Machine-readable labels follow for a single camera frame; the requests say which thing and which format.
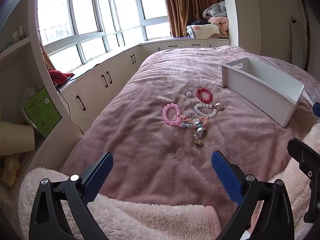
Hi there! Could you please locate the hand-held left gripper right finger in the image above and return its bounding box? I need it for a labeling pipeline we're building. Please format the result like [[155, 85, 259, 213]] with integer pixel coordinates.
[[211, 151, 295, 240]]

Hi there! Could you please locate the beige cardboard tube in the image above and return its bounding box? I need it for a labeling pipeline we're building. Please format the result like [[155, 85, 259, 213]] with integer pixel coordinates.
[[0, 121, 36, 157]]

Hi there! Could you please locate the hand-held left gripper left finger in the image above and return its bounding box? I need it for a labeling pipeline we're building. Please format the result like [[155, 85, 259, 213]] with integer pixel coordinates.
[[29, 151, 114, 240]]

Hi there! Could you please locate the red cloth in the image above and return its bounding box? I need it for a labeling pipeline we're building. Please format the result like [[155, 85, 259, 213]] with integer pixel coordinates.
[[48, 70, 75, 86]]

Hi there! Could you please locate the white window seat cabinet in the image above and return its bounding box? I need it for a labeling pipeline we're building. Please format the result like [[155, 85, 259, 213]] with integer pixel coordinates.
[[59, 38, 232, 133]]

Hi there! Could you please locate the pink bead bracelet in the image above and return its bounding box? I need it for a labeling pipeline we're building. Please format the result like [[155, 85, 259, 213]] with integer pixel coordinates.
[[162, 103, 181, 126]]

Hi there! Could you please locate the bay window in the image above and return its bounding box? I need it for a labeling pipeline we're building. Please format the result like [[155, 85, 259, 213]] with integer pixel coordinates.
[[37, 0, 172, 67]]

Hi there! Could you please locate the white storage box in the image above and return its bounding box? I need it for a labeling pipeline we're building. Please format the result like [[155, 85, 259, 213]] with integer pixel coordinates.
[[221, 57, 305, 128]]

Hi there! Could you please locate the white bead bracelet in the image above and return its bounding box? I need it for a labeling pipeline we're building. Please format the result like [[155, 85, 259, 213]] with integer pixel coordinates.
[[194, 102, 218, 119]]

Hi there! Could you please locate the black cable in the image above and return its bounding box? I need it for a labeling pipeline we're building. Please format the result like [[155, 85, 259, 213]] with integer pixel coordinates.
[[56, 86, 84, 134]]

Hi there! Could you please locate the green cardboard box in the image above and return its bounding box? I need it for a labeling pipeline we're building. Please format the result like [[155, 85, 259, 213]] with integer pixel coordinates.
[[23, 87, 63, 139]]

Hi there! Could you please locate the white leaning board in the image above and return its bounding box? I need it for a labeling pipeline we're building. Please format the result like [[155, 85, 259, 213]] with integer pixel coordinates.
[[289, 14, 308, 68]]

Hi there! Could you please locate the grey blanket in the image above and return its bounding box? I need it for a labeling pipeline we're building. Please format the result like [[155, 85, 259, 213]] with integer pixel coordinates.
[[202, 1, 227, 19]]

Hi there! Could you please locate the red bead bracelet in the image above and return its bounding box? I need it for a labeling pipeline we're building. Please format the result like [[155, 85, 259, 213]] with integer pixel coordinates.
[[196, 87, 213, 103]]

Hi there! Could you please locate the pink folded blanket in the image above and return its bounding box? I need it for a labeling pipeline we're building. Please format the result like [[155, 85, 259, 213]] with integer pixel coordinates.
[[208, 16, 230, 39]]

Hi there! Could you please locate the yellow cloth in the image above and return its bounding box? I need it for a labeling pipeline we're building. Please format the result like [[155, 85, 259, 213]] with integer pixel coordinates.
[[0, 154, 21, 188]]

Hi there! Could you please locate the brown curtain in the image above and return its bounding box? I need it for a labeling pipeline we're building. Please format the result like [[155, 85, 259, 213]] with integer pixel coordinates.
[[160, 0, 227, 38]]

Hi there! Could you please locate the multicolour bead bracelet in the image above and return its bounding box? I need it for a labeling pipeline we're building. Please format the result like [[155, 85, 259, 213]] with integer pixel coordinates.
[[172, 114, 208, 128]]

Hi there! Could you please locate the pink fleece bedspread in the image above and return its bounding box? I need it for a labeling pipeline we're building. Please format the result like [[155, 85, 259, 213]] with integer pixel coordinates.
[[59, 45, 320, 217]]

